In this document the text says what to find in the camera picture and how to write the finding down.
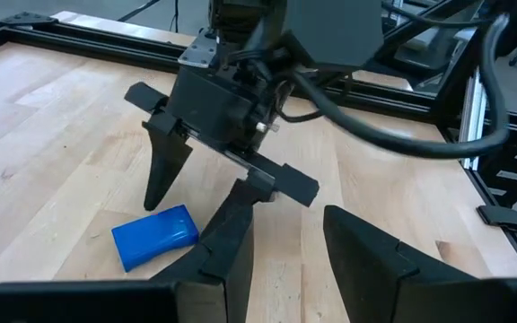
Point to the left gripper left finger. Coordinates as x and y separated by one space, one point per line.
216 278

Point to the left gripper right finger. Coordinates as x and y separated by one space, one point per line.
366 264

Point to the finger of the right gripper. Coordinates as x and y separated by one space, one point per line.
245 197
166 166

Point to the blue rectangular box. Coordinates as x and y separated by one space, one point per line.
155 235

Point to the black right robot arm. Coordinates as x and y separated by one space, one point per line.
330 31

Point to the black frame clip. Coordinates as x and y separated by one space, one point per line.
505 220

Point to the silver aluminium post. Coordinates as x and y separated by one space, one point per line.
474 116

